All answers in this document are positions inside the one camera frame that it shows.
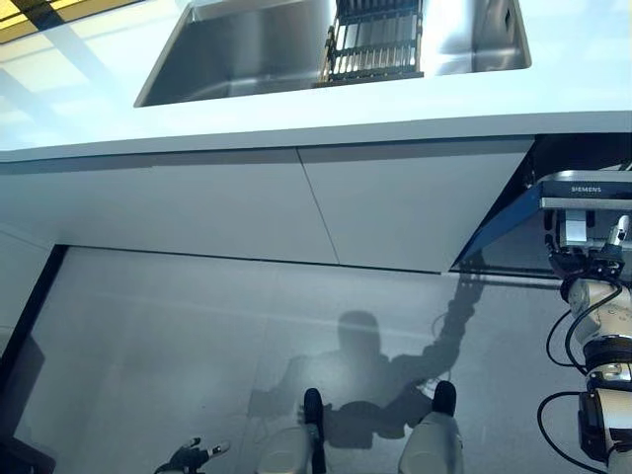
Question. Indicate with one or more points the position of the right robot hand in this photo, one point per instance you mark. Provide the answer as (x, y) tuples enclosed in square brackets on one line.
[(587, 261)]

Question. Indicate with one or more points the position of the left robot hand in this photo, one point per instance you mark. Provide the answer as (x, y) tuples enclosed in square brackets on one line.
[(190, 456)]

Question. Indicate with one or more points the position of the dishwasher door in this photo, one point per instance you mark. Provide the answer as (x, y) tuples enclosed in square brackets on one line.
[(508, 237)]

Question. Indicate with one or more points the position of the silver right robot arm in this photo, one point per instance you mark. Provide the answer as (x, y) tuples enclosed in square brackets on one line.
[(607, 316)]

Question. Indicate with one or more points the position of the black left robot foot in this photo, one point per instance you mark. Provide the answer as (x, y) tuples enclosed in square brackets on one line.
[(312, 407)]

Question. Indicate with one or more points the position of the black robot foot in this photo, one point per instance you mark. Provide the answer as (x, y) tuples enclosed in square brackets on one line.
[(444, 397), (312, 407)]

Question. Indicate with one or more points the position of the narrow white cabinet door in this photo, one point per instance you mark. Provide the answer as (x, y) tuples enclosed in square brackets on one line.
[(405, 207)]

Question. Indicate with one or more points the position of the black right robot foot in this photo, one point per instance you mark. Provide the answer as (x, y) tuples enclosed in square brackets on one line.
[(444, 397)]

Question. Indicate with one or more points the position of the wide white cabinet door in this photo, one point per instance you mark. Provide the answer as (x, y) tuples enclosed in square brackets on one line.
[(173, 207)]

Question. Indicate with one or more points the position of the black dish rack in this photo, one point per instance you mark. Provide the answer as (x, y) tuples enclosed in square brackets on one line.
[(375, 44)]

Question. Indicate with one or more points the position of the stainless steel sink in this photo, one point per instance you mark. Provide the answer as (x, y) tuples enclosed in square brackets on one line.
[(237, 54)]

